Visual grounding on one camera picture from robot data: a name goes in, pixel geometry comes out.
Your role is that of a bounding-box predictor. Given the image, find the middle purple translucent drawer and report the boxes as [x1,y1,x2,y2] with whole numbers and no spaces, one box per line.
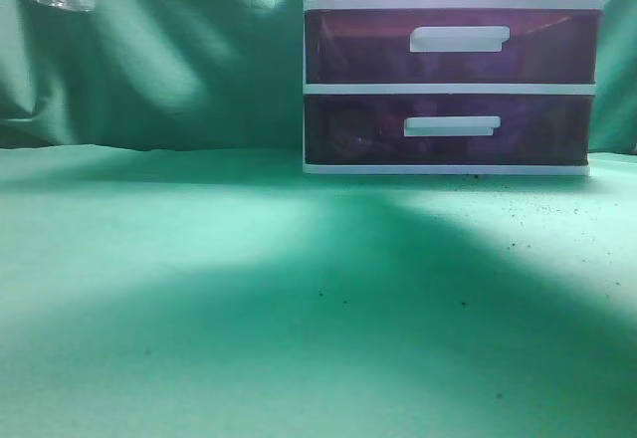
[305,9,600,85]

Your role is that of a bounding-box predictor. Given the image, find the white frame drawer cabinet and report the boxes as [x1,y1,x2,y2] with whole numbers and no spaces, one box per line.
[303,0,603,175]

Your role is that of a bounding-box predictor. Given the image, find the green cloth cover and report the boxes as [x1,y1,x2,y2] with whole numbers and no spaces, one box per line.
[1,0,636,437]

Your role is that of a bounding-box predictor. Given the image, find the bottom purple translucent drawer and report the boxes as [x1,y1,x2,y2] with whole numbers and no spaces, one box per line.
[305,95,592,166]

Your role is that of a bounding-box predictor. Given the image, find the purple translucent drawer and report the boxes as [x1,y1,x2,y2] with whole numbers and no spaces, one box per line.
[305,95,592,166]
[305,9,600,85]

